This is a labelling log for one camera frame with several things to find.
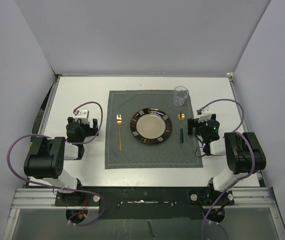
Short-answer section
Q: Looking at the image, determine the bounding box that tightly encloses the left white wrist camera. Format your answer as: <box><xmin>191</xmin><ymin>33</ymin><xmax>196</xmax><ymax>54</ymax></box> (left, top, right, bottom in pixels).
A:
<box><xmin>74</xmin><ymin>108</ymin><xmax>89</xmax><ymax>120</ymax></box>

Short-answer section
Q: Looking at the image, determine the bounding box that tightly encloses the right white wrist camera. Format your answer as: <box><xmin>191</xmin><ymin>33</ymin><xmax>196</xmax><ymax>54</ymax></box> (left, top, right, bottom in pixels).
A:
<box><xmin>196</xmin><ymin>106</ymin><xmax>212</xmax><ymax>123</ymax></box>

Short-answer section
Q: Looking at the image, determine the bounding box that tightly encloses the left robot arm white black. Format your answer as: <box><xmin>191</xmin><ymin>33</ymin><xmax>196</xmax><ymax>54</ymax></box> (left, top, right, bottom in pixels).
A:
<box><xmin>23</xmin><ymin>117</ymin><xmax>99</xmax><ymax>206</ymax></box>

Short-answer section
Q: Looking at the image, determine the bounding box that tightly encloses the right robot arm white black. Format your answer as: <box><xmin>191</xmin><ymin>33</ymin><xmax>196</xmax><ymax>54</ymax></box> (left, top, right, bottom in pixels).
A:
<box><xmin>187</xmin><ymin>114</ymin><xmax>267</xmax><ymax>205</ymax></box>

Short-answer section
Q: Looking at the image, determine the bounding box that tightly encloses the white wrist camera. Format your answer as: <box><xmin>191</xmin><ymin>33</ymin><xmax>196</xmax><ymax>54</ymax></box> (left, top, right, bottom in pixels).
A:
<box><xmin>74</xmin><ymin>108</ymin><xmax>89</xmax><ymax>120</ymax></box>
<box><xmin>196</xmin><ymin>106</ymin><xmax>212</xmax><ymax>123</ymax></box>

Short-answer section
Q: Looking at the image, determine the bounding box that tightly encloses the gold spoon green handle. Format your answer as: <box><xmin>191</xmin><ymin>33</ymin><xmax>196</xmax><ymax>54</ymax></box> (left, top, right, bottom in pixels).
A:
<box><xmin>177</xmin><ymin>112</ymin><xmax>186</xmax><ymax>144</ymax></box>

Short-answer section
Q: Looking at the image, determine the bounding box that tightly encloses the clear drinking glass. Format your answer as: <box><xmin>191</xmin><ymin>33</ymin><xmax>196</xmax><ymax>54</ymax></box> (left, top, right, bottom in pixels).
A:
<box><xmin>173</xmin><ymin>86</ymin><xmax>189</xmax><ymax>106</ymax></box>

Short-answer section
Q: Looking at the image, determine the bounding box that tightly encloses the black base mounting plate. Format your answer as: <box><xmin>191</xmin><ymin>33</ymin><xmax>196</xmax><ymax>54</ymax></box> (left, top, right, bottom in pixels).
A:
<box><xmin>54</xmin><ymin>186</ymin><xmax>235</xmax><ymax>223</ymax></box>

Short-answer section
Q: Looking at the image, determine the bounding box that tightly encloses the dark rimmed dinner plate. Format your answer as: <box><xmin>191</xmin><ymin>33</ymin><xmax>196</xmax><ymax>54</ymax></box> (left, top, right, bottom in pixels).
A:
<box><xmin>130</xmin><ymin>108</ymin><xmax>173</xmax><ymax>145</ymax></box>

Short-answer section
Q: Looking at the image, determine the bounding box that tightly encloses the gold fork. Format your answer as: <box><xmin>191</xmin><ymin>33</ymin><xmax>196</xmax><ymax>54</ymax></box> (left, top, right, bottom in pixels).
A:
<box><xmin>116</xmin><ymin>114</ymin><xmax>123</xmax><ymax>151</ymax></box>

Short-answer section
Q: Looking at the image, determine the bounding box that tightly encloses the aluminium frame rail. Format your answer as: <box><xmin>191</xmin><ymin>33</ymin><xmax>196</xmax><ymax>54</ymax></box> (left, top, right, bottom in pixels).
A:
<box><xmin>10</xmin><ymin>187</ymin><xmax>277</xmax><ymax>209</ymax></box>

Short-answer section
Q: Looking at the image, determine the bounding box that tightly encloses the grey cloth placemat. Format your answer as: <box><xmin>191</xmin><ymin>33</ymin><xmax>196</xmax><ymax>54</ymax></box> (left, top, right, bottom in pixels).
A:
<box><xmin>105</xmin><ymin>90</ymin><xmax>203</xmax><ymax>169</ymax></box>

